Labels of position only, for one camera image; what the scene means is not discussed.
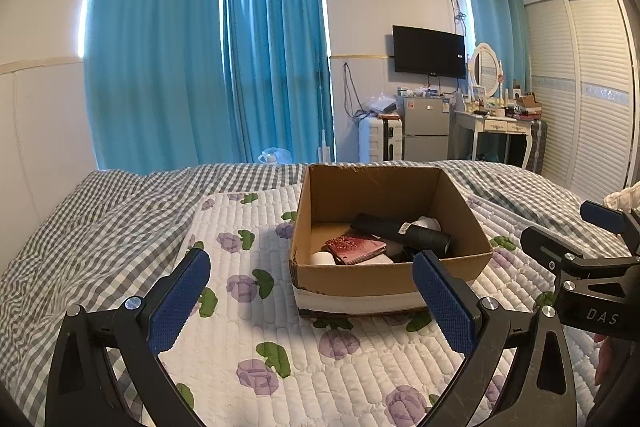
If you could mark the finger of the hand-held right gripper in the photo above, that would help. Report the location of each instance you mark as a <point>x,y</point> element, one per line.
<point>550,247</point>
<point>605,214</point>

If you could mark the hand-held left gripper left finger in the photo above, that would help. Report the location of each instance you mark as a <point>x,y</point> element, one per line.
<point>180,302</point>

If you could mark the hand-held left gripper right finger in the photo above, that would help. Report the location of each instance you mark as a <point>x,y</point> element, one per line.
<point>445,307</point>

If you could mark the white plug charger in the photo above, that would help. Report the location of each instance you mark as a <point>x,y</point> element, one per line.
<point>380,260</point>

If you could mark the white cylindrical device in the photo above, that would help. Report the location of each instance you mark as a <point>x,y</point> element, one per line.
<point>429,223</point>

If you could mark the cardboard box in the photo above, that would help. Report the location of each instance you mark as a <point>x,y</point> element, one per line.
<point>350,279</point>

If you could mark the red patterned wallet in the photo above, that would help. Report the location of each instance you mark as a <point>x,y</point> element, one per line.
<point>357,249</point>

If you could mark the person's right hand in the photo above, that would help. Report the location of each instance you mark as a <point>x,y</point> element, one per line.
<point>604,362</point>

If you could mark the white padded jacket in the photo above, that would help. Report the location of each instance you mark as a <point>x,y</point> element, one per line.
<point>625,197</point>

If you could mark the dark grey suitcase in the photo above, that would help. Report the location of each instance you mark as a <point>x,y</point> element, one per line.
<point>536,147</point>

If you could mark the grey checkered bedsheet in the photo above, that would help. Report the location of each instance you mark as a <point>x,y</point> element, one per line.
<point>100,227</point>

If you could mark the white slatted wardrobe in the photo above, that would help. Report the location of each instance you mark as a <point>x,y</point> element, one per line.
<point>585,97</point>

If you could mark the white vanity table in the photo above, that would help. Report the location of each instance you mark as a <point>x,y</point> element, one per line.
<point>492,124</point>

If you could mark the small brown box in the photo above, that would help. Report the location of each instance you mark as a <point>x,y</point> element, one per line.
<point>529,101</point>

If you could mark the white floral quilt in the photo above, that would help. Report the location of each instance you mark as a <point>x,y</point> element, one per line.
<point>300,382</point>

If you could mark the silver small fridge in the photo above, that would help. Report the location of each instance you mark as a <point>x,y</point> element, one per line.
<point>426,127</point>

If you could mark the clear plastic bag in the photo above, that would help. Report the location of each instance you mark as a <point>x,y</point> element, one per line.
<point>275,156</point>

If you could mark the white suitcase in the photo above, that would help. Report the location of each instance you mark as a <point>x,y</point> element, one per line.
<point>377,139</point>

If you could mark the white oval mirror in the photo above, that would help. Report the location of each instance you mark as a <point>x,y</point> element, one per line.
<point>485,67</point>

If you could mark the crumpled plastic bag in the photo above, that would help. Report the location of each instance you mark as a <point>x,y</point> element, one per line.
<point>384,106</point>

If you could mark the teal curtain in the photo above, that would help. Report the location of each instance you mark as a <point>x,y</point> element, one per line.
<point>500,17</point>

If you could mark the wide blue curtain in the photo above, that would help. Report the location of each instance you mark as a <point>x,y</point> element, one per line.
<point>155,47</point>

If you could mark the narrow blue curtain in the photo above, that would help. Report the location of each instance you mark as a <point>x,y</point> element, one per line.
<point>280,57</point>

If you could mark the black wall television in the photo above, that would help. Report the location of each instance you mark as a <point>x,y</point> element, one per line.
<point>429,51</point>

